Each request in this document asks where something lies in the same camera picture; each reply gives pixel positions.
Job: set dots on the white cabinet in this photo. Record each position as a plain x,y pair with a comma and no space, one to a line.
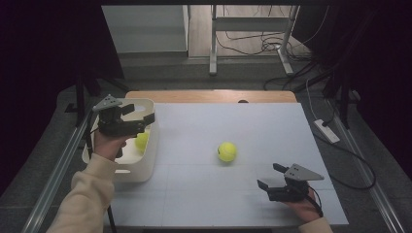
145,29

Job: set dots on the white desk frame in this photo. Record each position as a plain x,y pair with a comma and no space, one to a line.
249,24

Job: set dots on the white board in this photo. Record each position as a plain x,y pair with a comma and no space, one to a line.
259,139

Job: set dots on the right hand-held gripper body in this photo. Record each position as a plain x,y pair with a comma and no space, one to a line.
288,194

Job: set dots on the metal floor rail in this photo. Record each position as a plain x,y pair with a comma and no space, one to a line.
372,186
55,181

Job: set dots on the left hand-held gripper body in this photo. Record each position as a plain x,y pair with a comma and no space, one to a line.
113,124

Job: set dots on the white power strip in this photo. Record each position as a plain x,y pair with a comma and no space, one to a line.
327,132

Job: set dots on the yellow tennis ball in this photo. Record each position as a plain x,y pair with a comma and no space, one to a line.
227,151
142,141

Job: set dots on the person's left hand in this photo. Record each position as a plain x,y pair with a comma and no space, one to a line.
107,146

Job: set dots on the person's right hand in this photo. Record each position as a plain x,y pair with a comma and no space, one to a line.
304,211

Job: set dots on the white plastic bin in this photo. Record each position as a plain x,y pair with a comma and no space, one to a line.
142,168

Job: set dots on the black stand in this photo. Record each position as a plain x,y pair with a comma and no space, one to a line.
344,100
80,93

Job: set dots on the dark curtain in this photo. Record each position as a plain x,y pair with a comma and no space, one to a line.
39,64
382,64

